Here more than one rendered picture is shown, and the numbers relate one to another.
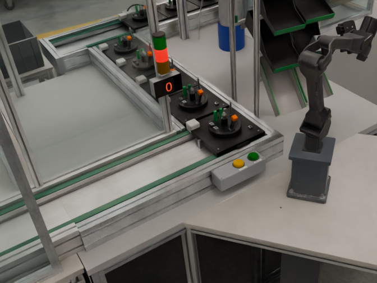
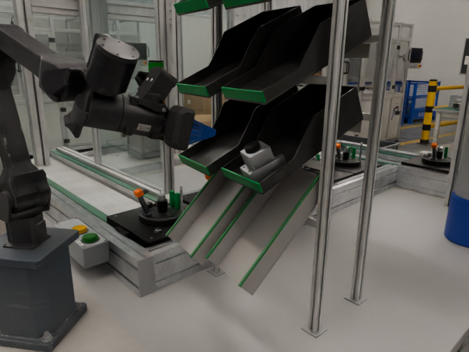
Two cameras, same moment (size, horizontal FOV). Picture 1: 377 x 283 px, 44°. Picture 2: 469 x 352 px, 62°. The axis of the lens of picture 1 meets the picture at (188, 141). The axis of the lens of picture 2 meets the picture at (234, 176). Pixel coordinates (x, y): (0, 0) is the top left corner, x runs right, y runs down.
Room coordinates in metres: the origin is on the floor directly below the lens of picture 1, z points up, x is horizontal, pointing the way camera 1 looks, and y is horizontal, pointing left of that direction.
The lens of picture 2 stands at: (1.50, -1.25, 1.42)
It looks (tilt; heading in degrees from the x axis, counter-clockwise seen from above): 16 degrees down; 74
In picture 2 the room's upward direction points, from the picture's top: 1 degrees clockwise
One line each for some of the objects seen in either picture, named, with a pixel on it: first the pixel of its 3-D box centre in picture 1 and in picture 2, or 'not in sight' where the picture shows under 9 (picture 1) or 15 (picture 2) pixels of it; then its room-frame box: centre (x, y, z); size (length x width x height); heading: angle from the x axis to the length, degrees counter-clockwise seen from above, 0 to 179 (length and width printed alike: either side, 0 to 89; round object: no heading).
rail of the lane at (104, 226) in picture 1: (188, 184); (76, 221); (1.33, 0.02, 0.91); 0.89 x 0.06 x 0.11; 117
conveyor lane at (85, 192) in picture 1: (161, 164); (123, 207); (1.48, 0.12, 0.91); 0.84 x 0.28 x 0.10; 117
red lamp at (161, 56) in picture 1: (161, 53); not in sight; (1.61, 0.07, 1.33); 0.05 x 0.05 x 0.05
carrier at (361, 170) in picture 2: not in sight; (345, 154); (2.47, 0.30, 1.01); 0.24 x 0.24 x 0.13; 27
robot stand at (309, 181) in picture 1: (310, 168); (33, 284); (1.30, -0.44, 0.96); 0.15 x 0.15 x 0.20; 66
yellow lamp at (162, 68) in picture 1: (162, 65); not in sight; (1.61, 0.07, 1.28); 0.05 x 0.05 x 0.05
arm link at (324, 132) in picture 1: (313, 125); (24, 200); (1.30, -0.44, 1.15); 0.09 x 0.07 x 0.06; 40
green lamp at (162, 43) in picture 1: (159, 41); (155, 70); (1.61, 0.07, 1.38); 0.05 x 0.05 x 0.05
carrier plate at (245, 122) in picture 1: (224, 129); (162, 220); (1.59, -0.16, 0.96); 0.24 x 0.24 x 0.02; 27
